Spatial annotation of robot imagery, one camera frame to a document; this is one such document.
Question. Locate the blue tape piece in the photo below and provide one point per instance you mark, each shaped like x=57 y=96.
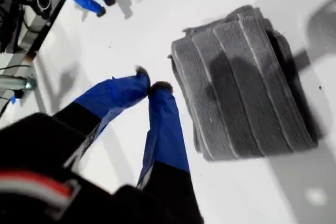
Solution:
x=16 y=100

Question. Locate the grey striped towel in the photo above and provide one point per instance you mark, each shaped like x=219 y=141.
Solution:
x=236 y=90

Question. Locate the grey metal tube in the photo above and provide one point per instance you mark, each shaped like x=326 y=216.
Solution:
x=15 y=82

